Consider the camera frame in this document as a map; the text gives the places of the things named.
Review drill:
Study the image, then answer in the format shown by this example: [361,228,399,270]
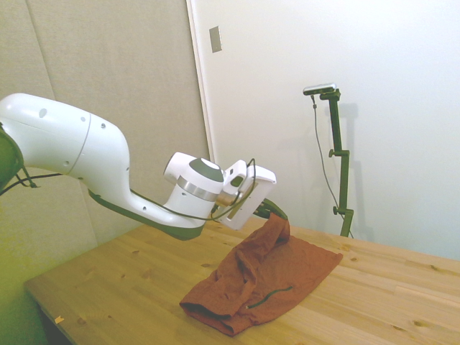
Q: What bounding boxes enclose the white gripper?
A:
[217,165,289,231]

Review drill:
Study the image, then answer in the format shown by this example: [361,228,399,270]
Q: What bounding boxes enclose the rust red shorts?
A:
[179,212,344,338]

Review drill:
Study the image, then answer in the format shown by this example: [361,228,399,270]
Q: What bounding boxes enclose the small wrist-mounted camera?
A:
[215,192,241,219]

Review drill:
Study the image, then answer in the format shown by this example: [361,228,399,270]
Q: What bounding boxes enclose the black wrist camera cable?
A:
[0,157,257,222]

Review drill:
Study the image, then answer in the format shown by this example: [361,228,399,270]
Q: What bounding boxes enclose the black jointed camera stand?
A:
[318,89,355,238]

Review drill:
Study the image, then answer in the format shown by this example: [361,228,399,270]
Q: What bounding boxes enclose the grey camera on stand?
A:
[303,82,339,97]

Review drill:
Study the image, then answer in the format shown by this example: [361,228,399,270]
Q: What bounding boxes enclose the white door frame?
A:
[185,0,216,162]

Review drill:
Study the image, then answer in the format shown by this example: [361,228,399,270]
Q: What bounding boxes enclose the grey wall switch plate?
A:
[209,25,224,54]

